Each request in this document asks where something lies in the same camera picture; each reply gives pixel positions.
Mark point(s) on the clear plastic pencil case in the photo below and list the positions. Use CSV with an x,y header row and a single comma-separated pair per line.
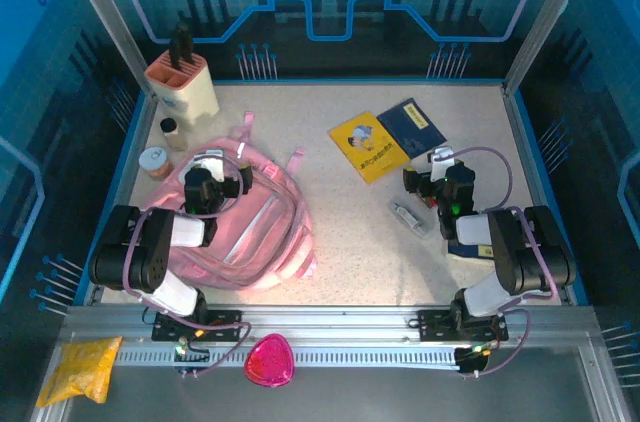
x,y
410,217

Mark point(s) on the pink backpack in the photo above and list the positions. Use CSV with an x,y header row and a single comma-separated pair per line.
x,y
260,222

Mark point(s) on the dark blue book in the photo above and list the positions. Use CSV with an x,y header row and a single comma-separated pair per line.
x,y
412,129
467,253

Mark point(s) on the yellow book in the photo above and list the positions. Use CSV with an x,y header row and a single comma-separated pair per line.
x,y
367,147

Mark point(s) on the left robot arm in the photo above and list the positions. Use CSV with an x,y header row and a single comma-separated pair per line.
x,y
160,237

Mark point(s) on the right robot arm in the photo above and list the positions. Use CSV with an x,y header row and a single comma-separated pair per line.
x,y
505,252

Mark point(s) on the yellow plastic bag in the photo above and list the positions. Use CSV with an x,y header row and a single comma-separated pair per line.
x,y
80,367

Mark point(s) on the orange can with white lid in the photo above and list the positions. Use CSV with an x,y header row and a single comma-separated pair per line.
x,y
156,162

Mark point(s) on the spice bottle with black cap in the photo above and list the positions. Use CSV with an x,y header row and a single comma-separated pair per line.
x,y
174,134

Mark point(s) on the beige knife block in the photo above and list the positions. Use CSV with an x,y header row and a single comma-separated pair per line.
x,y
192,92

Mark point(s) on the small controller board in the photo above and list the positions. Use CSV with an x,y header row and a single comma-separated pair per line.
x,y
186,348
472,353

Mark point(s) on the pink triangular pouch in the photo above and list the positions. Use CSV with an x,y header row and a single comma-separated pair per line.
x,y
270,359

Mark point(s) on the grey metal shelf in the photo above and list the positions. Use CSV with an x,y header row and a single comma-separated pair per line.
x,y
400,397

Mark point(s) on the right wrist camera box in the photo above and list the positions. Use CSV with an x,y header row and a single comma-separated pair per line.
x,y
440,154

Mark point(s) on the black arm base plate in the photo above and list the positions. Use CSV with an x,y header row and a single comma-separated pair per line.
x,y
432,324
227,324

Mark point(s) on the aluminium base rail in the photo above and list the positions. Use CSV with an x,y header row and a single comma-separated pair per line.
x,y
325,322

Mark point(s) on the aluminium frame post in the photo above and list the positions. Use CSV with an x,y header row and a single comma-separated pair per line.
x,y
106,7
554,7

